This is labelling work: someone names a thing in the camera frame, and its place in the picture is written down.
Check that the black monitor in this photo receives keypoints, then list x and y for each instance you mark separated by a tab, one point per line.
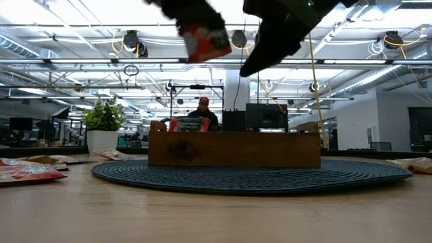
266	116
20	124

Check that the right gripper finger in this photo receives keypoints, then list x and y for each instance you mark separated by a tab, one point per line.
273	55
260	50

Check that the black box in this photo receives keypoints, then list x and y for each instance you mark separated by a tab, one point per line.
233	121

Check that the silver ventilation duct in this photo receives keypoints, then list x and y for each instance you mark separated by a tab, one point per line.
378	79

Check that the green plant in white pot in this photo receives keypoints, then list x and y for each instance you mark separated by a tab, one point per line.
103	141

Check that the black softbox lamp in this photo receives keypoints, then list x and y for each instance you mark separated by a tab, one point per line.
60	113

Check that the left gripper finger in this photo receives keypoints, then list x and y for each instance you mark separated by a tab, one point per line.
187	23
209	17

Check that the grey office chair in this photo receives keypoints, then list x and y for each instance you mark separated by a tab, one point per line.
381	146

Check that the round dark blue placemat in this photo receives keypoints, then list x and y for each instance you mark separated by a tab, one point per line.
236	179

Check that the black overhead rig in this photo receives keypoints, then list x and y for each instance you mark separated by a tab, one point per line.
197	86

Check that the wooden three-compartment tray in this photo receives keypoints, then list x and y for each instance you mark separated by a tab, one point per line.
236	150

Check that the person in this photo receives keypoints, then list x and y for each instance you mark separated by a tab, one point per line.
202	116

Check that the red strawberry tea packet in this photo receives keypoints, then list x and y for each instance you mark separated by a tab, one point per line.
30	173
74	158
189	125
207	45

